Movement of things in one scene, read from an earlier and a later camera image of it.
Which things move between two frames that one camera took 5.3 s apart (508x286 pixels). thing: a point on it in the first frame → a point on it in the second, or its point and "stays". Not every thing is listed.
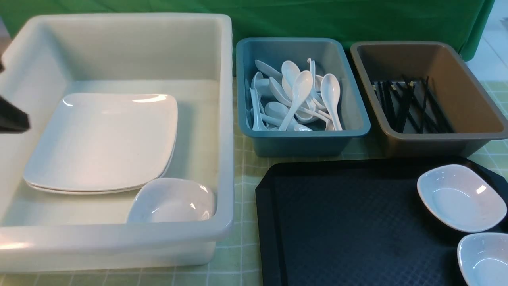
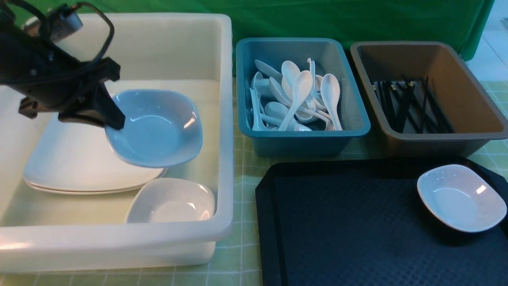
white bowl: [458, 196] stays
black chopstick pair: [424, 105] stays
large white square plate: [101, 142] stays
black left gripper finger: [13, 119] → [49, 80]
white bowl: [483, 257] → [161, 128]
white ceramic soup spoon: [302, 86] stays
